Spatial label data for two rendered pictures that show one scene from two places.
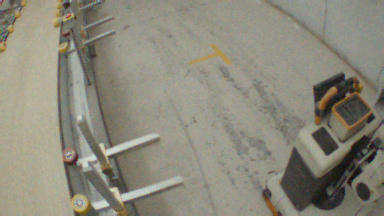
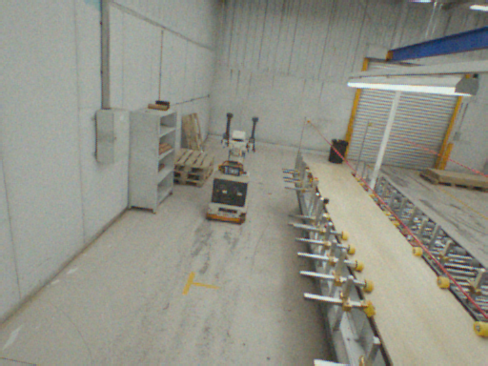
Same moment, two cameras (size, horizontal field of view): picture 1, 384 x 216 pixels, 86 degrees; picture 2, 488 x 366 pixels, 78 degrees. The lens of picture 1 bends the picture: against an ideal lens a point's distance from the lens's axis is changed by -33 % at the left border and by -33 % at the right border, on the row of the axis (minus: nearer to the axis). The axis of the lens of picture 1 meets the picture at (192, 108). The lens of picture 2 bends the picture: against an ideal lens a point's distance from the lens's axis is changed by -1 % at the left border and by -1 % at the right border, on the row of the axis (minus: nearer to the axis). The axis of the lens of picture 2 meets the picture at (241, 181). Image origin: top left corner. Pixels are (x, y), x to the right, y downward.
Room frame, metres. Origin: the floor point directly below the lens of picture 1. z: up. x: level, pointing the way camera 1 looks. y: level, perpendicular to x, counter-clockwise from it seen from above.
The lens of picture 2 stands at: (4.86, 1.04, 2.23)
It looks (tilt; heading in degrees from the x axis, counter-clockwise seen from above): 19 degrees down; 201
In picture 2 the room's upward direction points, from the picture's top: 8 degrees clockwise
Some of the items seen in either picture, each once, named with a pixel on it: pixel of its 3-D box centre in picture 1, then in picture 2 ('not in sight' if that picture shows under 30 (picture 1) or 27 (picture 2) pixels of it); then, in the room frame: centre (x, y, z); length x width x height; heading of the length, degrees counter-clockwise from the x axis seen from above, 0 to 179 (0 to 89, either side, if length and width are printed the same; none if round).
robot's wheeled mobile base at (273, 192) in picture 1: (321, 198); (228, 206); (0.54, -0.77, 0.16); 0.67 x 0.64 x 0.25; 18
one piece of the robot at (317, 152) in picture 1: (336, 153); (231, 184); (0.63, -0.74, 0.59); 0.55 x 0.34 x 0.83; 108
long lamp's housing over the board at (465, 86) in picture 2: not in sight; (386, 83); (1.73, 1.09, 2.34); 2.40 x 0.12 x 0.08; 18
